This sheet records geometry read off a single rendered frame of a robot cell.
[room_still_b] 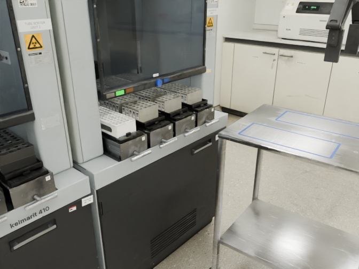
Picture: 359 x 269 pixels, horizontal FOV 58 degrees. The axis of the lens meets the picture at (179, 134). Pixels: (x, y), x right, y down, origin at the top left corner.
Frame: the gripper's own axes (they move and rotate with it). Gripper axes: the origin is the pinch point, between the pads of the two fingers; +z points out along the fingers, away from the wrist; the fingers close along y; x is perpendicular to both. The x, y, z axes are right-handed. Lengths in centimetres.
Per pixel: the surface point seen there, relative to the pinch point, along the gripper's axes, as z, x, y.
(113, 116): 34, 79, -9
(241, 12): 9, 186, 252
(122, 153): 43, 66, -16
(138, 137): 39, 66, -8
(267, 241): 92, 24, 30
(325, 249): 92, 3, 43
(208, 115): 43, 66, 38
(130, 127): 36, 70, -9
